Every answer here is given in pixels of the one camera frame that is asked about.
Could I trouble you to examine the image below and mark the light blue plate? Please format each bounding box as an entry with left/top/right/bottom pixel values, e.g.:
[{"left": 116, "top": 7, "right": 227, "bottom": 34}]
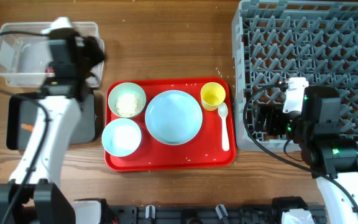
[{"left": 145, "top": 90, "right": 203, "bottom": 146}]

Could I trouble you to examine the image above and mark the light blue bowl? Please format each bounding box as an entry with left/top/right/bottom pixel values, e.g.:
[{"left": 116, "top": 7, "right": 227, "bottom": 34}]
[{"left": 101, "top": 118, "right": 142, "bottom": 157}]

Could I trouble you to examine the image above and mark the white plastic spoon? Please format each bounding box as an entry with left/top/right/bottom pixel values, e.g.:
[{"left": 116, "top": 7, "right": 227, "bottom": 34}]
[{"left": 218, "top": 102, "right": 230, "bottom": 151}]

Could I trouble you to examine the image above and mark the yellow plastic cup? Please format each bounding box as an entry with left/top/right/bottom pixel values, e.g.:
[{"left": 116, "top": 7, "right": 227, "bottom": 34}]
[{"left": 200, "top": 82, "right": 226, "bottom": 111}]

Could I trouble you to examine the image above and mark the black bin tray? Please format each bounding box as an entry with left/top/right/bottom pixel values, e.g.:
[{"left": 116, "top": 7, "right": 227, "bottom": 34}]
[{"left": 6, "top": 90, "right": 96, "bottom": 151}]

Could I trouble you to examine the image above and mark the green bowl with rice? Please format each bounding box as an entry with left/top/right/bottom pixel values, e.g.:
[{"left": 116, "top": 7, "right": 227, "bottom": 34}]
[{"left": 108, "top": 82, "right": 147, "bottom": 118}]

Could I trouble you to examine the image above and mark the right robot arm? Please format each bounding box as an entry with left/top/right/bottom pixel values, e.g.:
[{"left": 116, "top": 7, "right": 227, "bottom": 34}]
[{"left": 244, "top": 84, "right": 358, "bottom": 223}]

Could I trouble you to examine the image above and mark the orange carrot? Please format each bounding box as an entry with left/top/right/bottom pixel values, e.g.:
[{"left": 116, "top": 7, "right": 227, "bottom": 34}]
[{"left": 21, "top": 124, "right": 34, "bottom": 132}]

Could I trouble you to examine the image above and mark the grey dishwasher rack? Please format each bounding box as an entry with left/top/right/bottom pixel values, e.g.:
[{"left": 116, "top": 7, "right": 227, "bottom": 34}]
[{"left": 231, "top": 1, "right": 358, "bottom": 152}]

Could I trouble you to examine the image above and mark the clear plastic bin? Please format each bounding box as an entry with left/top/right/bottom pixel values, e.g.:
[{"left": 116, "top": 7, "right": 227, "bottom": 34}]
[{"left": 0, "top": 22, "right": 104, "bottom": 88}]

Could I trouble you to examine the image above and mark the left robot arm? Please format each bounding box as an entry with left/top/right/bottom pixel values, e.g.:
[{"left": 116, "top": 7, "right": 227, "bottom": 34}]
[{"left": 0, "top": 28, "right": 111, "bottom": 223}]

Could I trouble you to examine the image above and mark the red plastic tray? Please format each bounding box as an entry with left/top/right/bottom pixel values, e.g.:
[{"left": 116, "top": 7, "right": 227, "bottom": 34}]
[{"left": 104, "top": 77, "right": 236, "bottom": 172}]

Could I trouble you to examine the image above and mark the red snack wrapper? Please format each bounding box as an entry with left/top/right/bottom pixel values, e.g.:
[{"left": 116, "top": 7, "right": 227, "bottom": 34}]
[{"left": 45, "top": 68, "right": 54, "bottom": 73}]

